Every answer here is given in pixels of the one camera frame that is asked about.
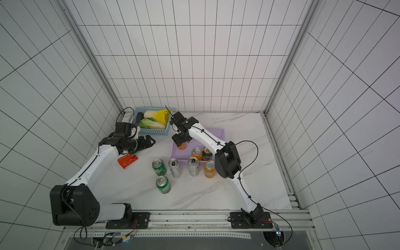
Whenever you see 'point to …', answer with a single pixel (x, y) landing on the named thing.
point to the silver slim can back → (175, 167)
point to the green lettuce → (151, 123)
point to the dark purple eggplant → (140, 116)
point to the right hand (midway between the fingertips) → (174, 141)
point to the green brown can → (207, 154)
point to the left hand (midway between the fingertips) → (146, 147)
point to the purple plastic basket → (184, 155)
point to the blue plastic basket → (151, 132)
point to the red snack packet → (127, 160)
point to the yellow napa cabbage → (161, 115)
